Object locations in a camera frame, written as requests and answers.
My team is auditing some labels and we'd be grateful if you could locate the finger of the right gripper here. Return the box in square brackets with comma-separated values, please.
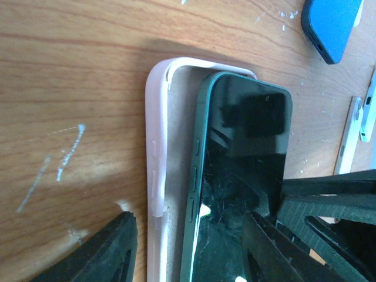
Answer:
[252, 169, 376, 282]

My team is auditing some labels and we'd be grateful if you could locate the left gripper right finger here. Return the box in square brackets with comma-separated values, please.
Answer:
[241, 213, 344, 281]

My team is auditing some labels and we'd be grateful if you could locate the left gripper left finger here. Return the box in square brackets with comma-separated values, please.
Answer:
[32, 211, 137, 281]

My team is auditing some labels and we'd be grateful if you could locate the white phone black screen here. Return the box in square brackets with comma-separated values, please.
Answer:
[334, 96, 363, 175]

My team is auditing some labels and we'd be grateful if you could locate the pink phone case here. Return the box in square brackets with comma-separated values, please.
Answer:
[145, 57, 256, 281]

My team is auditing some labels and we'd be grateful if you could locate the pale blue phone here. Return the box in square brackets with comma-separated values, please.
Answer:
[360, 69, 375, 143]

